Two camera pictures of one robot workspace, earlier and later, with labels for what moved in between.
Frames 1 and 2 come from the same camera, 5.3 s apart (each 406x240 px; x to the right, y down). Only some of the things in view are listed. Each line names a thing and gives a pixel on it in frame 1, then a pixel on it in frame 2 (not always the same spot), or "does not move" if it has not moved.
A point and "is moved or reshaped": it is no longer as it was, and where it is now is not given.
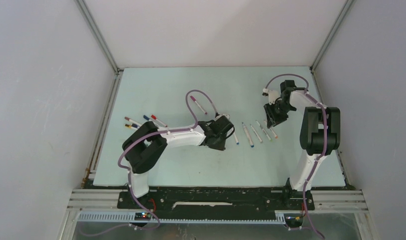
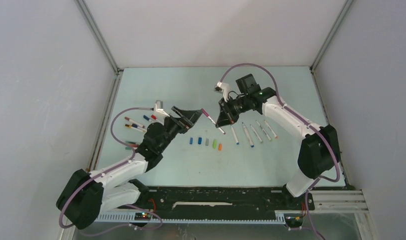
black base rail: [217, 200] does not move
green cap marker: [263, 130] does not move
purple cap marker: [193, 99] is moved or reshaped
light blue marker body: [236, 139] does not move
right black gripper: [273, 119] -> [224, 119]
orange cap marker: [276, 136] does not move
